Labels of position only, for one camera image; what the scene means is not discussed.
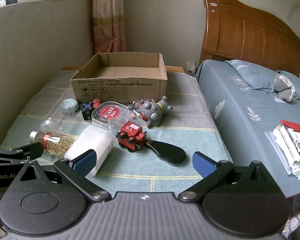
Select blue floral bed sheet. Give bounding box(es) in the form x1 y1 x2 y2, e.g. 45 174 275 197
196 60 300 196

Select light blue egg case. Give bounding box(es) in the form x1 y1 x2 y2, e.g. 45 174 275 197
60 99 79 115

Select pink beige curtain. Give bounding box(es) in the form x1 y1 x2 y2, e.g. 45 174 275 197
91 0 126 54

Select clear case with red spool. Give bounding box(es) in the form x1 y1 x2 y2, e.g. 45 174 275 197
91 101 129 133

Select pink bottle keychain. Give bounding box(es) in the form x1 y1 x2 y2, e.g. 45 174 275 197
127 99 156 120

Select brown cardboard box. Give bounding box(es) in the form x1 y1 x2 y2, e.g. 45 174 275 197
71 52 167 103

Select black handled brush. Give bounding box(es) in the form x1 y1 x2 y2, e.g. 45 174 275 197
145 140 186 166

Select grey plush toy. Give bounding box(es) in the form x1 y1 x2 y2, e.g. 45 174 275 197
273 74 295 102

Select white wall socket plug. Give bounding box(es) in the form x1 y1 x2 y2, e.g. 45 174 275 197
186 61 196 74

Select blue floral pillow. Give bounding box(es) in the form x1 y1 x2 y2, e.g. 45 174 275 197
226 60 300 100

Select white rectangular plastic box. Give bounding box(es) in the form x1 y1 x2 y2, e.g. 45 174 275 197
64 125 115 177

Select red round caps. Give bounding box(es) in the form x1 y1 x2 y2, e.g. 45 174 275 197
93 98 101 109

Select stack of papers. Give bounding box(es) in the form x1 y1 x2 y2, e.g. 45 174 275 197
265 120 300 180

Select glass bottle with yellow beads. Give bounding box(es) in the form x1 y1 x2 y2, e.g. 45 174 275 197
29 131 71 157

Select grey cartoon figure toy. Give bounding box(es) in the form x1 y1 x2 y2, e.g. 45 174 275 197
136 96 173 128

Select clear plastic jar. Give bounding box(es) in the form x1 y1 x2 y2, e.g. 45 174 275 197
40 118 64 134

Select wooden bed headboard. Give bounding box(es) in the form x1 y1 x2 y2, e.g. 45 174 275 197
199 0 300 75

